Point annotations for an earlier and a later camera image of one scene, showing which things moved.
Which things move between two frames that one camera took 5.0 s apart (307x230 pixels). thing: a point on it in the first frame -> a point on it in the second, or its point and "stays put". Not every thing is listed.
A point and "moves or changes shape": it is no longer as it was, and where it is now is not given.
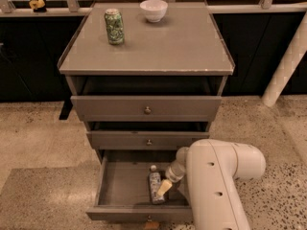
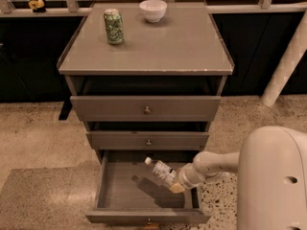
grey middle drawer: [145, 140] stays put
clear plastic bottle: [154, 178] moves or changes shape
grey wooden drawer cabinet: [147, 79] stays put
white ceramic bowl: [154, 10] stays put
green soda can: [114, 20] stays put
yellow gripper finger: [164, 186] -> [177, 188]
